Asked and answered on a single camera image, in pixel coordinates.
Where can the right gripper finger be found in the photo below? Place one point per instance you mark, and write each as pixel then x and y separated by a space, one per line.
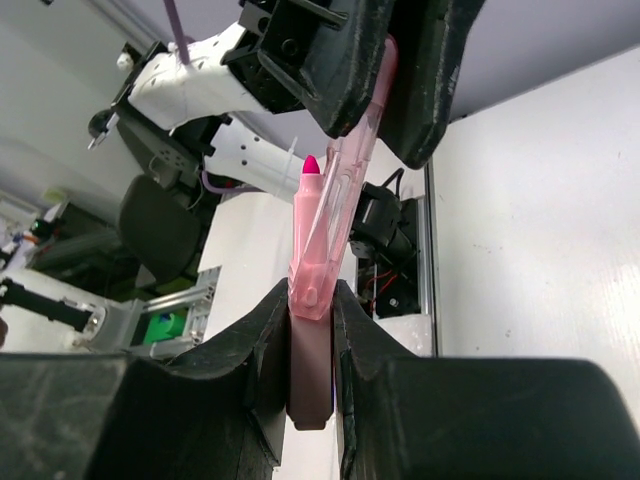
pixel 403 416

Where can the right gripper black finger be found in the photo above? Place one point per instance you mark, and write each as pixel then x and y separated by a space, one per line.
pixel 216 411

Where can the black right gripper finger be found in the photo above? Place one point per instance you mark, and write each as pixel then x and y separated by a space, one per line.
pixel 431 37

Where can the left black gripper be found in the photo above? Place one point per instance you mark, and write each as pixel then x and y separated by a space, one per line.
pixel 323 56

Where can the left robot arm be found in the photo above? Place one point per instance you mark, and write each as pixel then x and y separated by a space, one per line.
pixel 185 100

